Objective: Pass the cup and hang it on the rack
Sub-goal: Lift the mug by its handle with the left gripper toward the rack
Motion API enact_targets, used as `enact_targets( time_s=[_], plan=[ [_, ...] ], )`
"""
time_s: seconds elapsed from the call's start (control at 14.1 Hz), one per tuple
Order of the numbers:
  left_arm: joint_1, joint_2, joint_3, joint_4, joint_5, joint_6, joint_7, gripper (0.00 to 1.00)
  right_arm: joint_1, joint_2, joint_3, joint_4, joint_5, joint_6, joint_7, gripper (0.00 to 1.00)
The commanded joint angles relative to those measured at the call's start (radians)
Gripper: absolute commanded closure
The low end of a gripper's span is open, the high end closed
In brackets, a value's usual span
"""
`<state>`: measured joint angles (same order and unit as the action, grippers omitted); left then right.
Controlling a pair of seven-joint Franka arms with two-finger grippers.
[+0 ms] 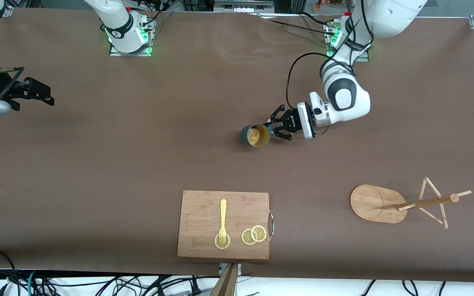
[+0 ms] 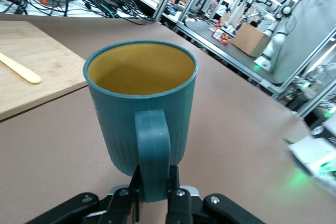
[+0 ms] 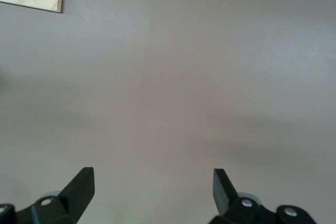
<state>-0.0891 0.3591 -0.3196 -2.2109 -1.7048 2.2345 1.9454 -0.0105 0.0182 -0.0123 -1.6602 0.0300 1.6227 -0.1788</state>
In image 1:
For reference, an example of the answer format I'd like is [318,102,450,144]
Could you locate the wooden camera post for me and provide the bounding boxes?
[210,263,238,296]

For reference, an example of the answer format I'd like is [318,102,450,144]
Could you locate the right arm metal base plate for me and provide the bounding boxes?
[109,18,154,57]

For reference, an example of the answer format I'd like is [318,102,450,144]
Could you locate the yellow plastic fork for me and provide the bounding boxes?
[218,199,228,245]

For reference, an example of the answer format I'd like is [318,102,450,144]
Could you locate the grey power strip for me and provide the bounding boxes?
[214,0,274,13]

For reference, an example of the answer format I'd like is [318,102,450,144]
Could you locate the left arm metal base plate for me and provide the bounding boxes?
[325,23,370,62]

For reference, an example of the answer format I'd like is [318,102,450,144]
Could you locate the short black table cable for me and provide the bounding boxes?
[300,12,333,25]

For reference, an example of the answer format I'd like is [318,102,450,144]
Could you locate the bamboo cutting board metal handle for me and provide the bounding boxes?
[177,190,275,260]

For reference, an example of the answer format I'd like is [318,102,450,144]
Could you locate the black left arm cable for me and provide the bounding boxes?
[286,53,333,109]

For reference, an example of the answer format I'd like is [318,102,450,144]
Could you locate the teal mug yellow inside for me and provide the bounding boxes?
[240,124,271,148]

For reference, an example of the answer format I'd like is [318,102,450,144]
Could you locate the long black table cable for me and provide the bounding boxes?
[262,14,338,37]

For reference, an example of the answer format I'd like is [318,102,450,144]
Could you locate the brown table cover sheet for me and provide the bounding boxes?
[0,7,474,284]

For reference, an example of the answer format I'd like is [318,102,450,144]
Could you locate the lemon slice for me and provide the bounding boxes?
[214,233,231,250]
[241,229,258,246]
[250,225,267,243]

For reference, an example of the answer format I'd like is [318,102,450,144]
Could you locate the wooden mug rack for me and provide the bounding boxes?
[350,177,472,230]

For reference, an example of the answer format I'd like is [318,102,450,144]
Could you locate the metal post bracket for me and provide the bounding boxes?
[218,263,242,276]

